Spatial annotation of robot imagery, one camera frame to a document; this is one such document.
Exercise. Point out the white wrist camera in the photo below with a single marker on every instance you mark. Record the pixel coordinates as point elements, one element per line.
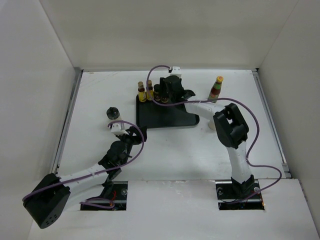
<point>175,71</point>
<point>117,128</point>

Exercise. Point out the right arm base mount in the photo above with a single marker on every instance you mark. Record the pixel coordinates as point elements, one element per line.
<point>229,200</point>

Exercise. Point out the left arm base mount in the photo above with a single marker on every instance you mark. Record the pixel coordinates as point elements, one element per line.
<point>113,198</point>

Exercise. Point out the white salt shaker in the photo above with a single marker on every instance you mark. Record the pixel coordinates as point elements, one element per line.
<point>113,115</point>
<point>211,125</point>

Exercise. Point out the black plastic tray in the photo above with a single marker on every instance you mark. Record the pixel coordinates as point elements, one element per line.
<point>150,115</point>

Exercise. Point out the small spice jar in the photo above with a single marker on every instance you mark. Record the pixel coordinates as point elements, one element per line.
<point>156,92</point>
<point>164,98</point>

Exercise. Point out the yellow-label sauce bottle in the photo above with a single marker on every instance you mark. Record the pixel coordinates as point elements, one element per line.
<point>141,92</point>
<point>149,90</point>

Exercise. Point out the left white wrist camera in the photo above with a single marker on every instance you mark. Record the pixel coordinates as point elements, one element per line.
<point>117,128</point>

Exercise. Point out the tall red chili sauce bottle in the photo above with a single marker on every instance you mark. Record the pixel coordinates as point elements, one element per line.
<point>216,89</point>

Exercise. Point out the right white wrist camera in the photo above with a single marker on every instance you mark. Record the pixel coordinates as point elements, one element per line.
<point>175,71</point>

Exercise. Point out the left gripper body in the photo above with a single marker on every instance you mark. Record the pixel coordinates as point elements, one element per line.
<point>134,140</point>

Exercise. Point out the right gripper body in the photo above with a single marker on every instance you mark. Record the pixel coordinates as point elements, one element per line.
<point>163,86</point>

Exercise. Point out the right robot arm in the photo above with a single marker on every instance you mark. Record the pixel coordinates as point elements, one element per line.
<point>229,124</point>

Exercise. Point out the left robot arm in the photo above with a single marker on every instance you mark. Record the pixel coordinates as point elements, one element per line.
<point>54,194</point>

